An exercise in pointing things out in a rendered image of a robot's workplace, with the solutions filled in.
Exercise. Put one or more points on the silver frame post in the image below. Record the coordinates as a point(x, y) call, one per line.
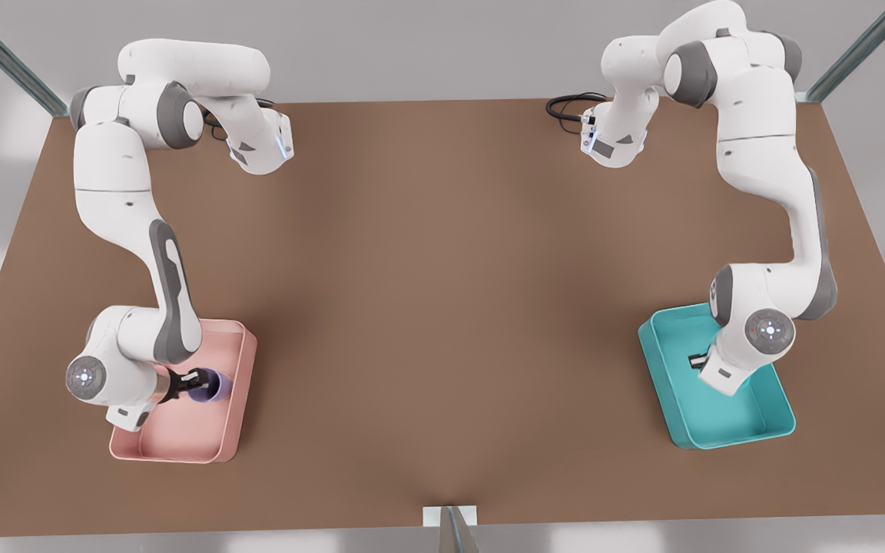
point(861, 46)
point(4, 57)
point(454, 530)

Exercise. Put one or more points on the pink box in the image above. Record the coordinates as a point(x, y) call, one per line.
point(204, 430)

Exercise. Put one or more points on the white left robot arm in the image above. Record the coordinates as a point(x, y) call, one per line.
point(757, 138)

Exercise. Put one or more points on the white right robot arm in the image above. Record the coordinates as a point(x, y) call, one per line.
point(112, 177)

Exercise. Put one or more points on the teal box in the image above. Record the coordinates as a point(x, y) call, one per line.
point(719, 415)

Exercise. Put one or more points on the purple cup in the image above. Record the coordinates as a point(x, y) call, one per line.
point(210, 385)

